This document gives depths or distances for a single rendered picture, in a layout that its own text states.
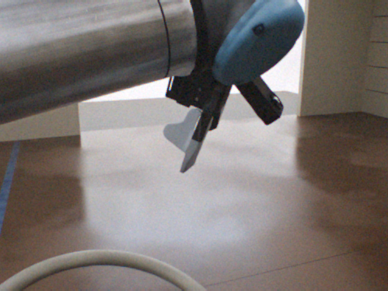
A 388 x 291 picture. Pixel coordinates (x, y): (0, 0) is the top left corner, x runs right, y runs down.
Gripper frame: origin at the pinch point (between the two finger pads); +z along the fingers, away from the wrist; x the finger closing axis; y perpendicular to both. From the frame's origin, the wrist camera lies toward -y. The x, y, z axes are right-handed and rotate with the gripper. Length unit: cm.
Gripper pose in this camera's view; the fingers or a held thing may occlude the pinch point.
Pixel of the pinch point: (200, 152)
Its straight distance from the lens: 62.7
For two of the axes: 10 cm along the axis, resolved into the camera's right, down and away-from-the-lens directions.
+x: -3.1, 4.5, -8.4
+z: -2.6, 8.1, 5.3
